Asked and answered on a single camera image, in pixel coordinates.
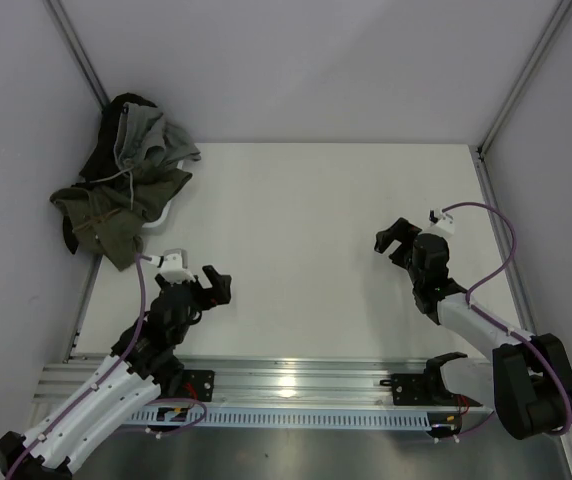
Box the olive green shorts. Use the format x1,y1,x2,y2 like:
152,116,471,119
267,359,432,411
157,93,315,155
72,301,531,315
50,169,192,271

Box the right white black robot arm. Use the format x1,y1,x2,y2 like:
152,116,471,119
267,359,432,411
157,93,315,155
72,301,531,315
374,218,572,440

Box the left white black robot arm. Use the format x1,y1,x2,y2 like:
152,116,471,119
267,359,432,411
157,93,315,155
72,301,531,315
0,265,232,479

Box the black shorts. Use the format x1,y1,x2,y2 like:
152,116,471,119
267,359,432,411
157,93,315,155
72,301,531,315
62,92,160,255

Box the grey shorts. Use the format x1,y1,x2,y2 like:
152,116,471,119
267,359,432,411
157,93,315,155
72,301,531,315
113,102,201,178

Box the white plastic basket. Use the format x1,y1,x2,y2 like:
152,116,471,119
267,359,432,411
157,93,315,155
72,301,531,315
143,157,191,235

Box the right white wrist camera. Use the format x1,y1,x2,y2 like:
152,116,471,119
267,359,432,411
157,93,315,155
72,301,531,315
425,209,455,239

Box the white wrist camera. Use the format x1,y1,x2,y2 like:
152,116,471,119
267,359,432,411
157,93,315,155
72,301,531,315
425,209,455,239
150,249,195,284

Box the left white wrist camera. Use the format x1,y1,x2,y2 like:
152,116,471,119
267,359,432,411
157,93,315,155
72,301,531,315
150,249,195,284

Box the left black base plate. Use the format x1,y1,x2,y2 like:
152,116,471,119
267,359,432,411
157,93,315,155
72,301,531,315
163,369,216,402

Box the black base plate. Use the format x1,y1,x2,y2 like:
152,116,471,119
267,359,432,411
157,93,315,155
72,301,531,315
163,369,216,402
379,352,481,407

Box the aluminium mounting rail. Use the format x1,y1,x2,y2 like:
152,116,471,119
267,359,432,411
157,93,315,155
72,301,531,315
33,355,497,407

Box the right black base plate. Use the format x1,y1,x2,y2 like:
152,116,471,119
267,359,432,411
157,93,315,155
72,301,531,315
379,352,481,407

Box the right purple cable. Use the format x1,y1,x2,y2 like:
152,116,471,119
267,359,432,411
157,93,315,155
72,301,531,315
433,201,572,444

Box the purple cable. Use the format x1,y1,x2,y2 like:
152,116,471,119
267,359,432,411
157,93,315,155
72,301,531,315
3,252,208,479
433,201,572,444

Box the white slotted cable duct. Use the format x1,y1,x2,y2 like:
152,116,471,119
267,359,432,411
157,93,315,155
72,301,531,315
125,406,431,432

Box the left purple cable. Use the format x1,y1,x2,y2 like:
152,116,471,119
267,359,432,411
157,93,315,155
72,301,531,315
3,252,208,479

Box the right aluminium frame post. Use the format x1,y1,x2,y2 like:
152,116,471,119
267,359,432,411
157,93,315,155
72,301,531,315
475,0,572,161

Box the aluminium frame post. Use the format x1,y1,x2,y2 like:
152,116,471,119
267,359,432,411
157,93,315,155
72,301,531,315
43,0,110,109
475,0,572,161

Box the left aluminium frame post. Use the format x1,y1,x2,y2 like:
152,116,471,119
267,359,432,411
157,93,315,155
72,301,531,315
43,0,110,109

